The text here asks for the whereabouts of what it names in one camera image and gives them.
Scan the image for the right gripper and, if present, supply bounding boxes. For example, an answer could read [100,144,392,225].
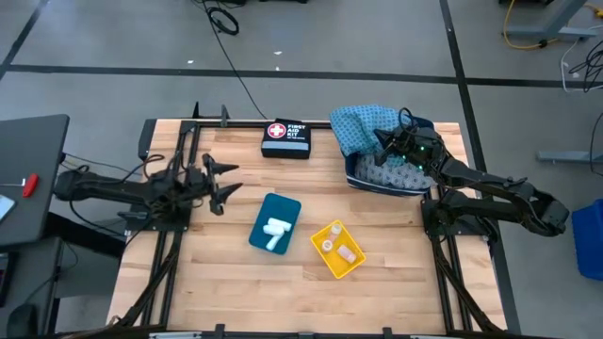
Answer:
[374,127,447,170]

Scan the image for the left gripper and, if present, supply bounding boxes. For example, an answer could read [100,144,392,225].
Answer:
[186,153,244,217]

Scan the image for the grey patterned cloth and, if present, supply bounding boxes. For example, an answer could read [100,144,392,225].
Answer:
[353,153,437,192]

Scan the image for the blue patterned cloth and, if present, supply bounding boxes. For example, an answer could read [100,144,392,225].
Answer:
[328,104,414,157]

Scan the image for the tan bandage roll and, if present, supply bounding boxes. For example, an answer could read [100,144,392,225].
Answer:
[335,244,358,265]

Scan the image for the navy fabric bin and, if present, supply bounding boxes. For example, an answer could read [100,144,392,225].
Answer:
[343,115,437,198]

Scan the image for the yellow plastic basket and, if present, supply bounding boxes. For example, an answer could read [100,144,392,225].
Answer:
[309,218,367,280]

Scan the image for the blue plastic bin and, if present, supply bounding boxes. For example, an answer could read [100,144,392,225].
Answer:
[571,197,603,283]

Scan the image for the teal tray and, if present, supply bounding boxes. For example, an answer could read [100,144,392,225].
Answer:
[248,191,302,256]

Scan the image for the black first aid kit pouch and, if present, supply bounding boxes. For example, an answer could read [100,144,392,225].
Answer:
[260,118,313,160]

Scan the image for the grey metal bar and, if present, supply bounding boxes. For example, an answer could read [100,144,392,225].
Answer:
[538,149,603,166]

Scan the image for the black desk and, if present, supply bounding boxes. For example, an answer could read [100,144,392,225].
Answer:
[0,114,71,249]

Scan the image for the grey desk foot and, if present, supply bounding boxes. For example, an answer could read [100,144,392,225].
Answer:
[498,0,598,42]

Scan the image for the grey low desk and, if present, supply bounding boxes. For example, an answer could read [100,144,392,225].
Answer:
[0,234,79,339]

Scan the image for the smartphone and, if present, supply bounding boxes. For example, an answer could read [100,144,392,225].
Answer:
[0,194,17,222]

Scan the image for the black computer mouse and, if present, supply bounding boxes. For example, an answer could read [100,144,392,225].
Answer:
[7,303,39,338]

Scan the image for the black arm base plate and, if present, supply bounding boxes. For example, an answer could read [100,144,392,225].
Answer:
[124,195,192,233]
[420,197,500,242]

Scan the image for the black floor cable with coil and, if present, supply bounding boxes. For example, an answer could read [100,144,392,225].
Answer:
[190,0,269,121]

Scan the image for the yellow cable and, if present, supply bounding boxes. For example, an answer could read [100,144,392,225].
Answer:
[502,0,603,51]

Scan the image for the white cable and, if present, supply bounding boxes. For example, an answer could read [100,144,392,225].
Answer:
[559,25,603,94]

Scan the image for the red-handled screwdriver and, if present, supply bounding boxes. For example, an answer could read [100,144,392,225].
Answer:
[0,172,40,199]

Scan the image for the black cable bundle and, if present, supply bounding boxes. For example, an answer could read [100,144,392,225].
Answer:
[568,40,603,94]

